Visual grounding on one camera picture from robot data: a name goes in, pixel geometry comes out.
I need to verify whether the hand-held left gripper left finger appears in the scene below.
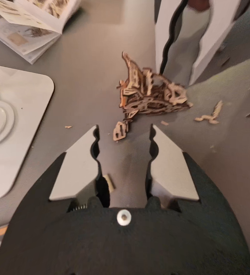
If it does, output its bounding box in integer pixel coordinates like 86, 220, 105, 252
49, 125, 111, 208

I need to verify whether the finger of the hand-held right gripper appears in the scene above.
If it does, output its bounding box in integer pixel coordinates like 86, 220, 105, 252
188, 0, 242, 86
155, 0, 187, 74

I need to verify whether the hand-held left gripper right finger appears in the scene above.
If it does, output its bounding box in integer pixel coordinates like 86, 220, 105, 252
145, 124, 200, 202

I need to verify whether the wooden mechanical model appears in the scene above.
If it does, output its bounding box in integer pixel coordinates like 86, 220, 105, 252
116, 51, 193, 121

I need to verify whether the person's right hand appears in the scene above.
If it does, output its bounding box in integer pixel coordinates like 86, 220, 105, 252
189, 0, 211, 12

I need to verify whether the cream wax cylinder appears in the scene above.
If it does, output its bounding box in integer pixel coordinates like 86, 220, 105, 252
103, 173, 116, 193

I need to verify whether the small shield-shaped wooden plate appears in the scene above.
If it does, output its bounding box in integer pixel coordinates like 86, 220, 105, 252
112, 120, 130, 142

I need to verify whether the zigzag wooden piece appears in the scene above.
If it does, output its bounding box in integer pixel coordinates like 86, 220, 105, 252
194, 115, 219, 125

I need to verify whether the white tablet stand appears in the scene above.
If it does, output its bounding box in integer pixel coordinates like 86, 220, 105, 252
0, 65, 55, 200

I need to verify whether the open instruction booklet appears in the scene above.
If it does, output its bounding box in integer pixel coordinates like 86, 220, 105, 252
0, 0, 81, 65

